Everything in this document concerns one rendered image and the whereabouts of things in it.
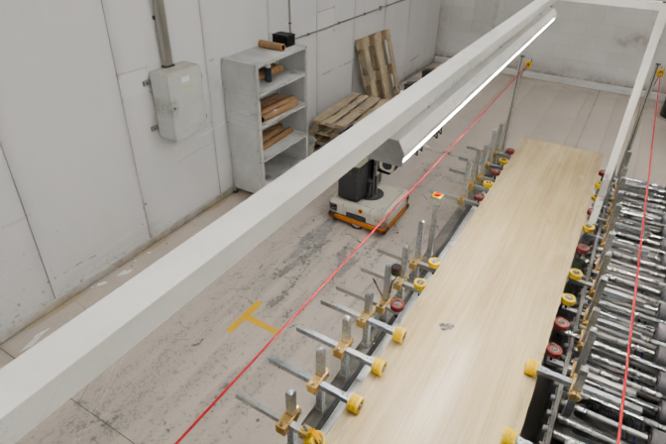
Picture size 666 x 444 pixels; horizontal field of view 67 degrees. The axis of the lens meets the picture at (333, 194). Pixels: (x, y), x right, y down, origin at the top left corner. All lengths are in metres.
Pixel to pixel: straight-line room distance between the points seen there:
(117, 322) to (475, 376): 2.23
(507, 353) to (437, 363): 0.39
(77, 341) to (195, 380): 3.17
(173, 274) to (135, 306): 0.08
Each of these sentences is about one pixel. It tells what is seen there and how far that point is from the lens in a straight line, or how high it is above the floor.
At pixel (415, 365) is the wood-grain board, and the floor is 0.90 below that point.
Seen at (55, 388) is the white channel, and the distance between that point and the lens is 0.76.
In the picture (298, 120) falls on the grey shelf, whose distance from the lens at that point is 6.07.
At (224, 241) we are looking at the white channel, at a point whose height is 2.46.
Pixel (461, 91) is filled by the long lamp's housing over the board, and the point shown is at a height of 2.37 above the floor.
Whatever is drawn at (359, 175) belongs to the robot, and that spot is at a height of 0.61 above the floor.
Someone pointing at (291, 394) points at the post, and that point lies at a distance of 2.35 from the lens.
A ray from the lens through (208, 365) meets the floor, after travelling 4.00.
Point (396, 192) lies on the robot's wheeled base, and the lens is 5.35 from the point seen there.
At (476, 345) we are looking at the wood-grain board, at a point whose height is 0.90.
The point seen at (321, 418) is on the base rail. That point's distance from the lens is 2.79.
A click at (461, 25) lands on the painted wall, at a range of 10.76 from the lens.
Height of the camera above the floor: 2.98
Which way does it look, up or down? 31 degrees down
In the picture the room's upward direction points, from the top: 1 degrees clockwise
